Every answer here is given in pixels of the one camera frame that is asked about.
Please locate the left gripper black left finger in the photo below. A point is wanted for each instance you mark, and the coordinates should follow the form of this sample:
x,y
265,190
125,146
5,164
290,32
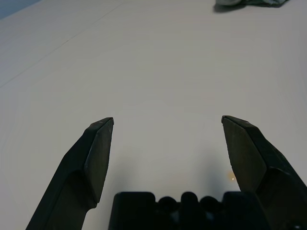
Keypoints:
x,y
72,167

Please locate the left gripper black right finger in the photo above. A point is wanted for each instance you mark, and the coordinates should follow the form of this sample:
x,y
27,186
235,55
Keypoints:
x,y
254,155

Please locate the grey blue rag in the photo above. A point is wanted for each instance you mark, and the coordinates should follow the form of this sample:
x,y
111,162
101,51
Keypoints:
x,y
230,2

